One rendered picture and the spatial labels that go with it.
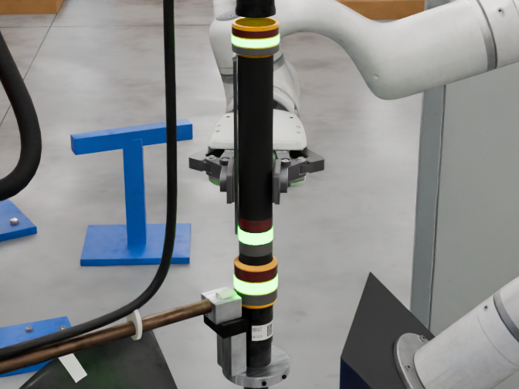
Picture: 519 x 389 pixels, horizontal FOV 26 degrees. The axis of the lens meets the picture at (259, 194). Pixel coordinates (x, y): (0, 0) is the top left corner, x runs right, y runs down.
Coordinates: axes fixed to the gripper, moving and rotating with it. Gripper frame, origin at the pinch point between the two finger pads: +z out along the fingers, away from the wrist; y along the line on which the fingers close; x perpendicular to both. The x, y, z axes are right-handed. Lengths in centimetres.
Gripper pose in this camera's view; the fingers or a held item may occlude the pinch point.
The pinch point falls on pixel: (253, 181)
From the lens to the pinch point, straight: 108.2
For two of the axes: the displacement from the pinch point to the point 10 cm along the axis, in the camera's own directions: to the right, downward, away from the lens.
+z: -0.4, 3.8, -9.2
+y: -10.0, -0.2, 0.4
